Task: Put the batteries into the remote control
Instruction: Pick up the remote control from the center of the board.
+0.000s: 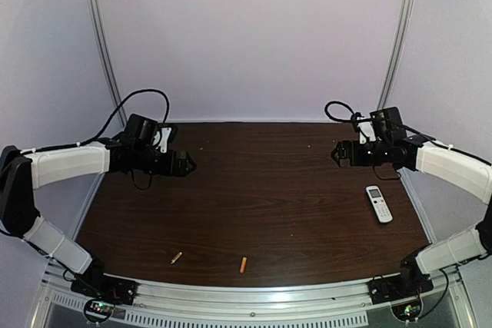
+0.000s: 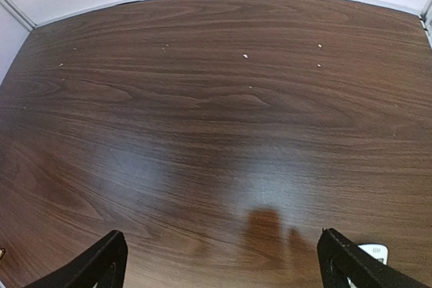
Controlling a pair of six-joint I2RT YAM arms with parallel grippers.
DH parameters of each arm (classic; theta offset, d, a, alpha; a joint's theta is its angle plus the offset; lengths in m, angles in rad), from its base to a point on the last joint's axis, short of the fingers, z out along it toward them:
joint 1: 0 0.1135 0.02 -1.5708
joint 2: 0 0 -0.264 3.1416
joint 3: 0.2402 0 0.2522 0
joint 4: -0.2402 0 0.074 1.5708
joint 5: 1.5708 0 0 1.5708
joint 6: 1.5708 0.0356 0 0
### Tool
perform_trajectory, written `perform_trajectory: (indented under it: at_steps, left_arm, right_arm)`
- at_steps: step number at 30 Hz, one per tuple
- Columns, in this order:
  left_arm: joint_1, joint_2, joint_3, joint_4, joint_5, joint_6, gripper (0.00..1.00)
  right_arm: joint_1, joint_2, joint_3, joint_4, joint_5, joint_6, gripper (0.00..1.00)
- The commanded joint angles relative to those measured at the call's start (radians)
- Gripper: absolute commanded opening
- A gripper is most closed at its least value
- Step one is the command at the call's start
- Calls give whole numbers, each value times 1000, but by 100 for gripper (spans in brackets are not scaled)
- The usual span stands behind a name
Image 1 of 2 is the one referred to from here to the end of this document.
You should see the left circuit board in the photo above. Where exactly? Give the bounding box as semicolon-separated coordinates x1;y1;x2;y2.
82;299;115;325

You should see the right circuit board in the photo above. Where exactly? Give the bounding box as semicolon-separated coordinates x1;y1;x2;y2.
391;299;423;323

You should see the left black cable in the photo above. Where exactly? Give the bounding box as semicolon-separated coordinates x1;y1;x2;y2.
75;89;171;148

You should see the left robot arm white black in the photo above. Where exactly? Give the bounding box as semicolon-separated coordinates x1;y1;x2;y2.
1;114;196;297

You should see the aluminium corner post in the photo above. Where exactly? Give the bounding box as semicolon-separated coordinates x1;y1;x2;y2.
88;0;122;108
377;0;415;109

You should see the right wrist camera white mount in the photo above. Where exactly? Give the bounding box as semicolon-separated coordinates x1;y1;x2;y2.
351;112;376;144

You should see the black cable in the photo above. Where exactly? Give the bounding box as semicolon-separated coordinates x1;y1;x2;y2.
75;89;171;148
324;101;492;167

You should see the orange battery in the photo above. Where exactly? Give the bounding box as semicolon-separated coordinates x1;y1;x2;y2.
239;257;248;274

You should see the left aluminium corner post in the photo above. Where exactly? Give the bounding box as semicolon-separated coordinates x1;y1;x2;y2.
88;0;122;108

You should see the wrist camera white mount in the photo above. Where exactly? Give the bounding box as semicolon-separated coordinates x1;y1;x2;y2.
152;124;178;154
351;112;376;144

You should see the white remote control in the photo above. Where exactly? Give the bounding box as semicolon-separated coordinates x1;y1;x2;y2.
365;186;393;224

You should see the gold green battery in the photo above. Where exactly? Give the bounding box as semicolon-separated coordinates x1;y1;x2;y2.
170;251;183;265

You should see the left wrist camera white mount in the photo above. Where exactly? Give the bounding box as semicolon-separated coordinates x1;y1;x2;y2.
152;124;178;154

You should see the front aluminium rail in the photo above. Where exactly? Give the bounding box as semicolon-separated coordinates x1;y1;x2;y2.
40;262;464;327

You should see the circuit board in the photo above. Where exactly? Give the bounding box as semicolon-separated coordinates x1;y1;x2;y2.
391;299;423;323
82;299;115;325

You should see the right black cable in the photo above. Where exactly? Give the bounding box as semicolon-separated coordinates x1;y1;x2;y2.
324;101;492;167

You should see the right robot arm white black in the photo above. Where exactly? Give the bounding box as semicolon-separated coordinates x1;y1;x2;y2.
331;107;491;293

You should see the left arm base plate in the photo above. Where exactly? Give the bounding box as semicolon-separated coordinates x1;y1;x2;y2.
70;273;138;306

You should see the right aluminium corner post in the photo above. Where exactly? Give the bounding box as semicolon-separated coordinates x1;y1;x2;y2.
377;0;415;109

